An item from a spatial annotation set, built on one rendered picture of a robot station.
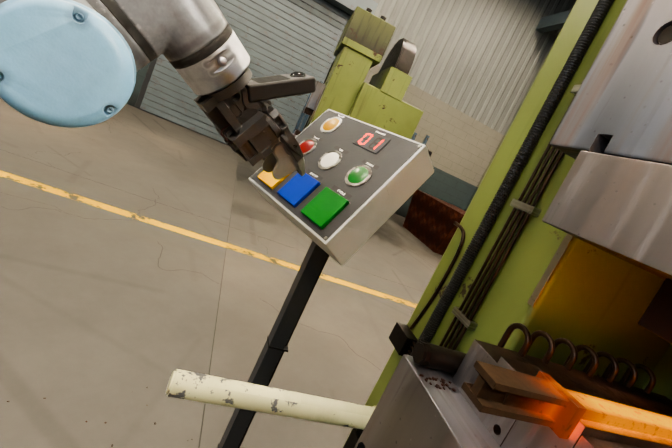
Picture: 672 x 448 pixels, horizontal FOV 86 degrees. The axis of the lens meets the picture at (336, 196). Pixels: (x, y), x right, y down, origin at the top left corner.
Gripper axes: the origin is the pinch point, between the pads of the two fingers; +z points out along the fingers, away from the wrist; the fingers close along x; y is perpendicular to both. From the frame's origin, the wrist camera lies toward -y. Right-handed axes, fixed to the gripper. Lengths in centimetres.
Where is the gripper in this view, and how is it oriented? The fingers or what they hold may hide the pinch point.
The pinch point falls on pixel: (302, 166)
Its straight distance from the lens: 64.3
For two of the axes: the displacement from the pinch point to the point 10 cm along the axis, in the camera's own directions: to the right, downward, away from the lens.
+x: 5.9, 3.9, -7.1
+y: -7.1, 6.7, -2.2
